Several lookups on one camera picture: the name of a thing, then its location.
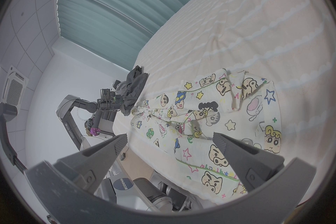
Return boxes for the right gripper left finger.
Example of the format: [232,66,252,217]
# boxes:
[53,133,129,194]

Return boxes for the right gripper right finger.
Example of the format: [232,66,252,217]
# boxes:
[212,132,285,192]

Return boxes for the white printed pyjama top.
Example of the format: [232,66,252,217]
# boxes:
[130,68,283,196]

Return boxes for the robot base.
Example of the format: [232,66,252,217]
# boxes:
[93,157,202,219]

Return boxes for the black garment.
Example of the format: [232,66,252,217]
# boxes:
[123,65,149,116]

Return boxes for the white ceiling air conditioner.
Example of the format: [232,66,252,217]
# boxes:
[1,65,30,108]

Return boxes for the bed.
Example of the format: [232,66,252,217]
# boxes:
[112,0,336,205]

